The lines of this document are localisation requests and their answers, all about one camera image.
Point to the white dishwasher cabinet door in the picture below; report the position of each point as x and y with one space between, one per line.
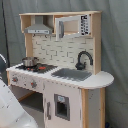
62 106

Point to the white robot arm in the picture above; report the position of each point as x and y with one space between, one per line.
12 114

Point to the wooden toy kitchen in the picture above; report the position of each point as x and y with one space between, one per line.
63 54

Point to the black toy faucet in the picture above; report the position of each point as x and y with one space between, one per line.
84 61

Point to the grey toy sink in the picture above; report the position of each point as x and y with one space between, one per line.
72 74

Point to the black toy stovetop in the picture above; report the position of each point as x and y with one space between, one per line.
39 68

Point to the small metal pot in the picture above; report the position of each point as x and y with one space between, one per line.
30 61

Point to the red right stove knob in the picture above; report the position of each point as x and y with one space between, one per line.
33 84

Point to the red stove knob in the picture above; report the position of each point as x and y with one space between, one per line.
33 84
14 79

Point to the white microwave door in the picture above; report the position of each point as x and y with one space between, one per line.
72 26

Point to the grey range hood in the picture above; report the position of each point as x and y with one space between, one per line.
39 27

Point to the red left stove knob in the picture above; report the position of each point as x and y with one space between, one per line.
14 79

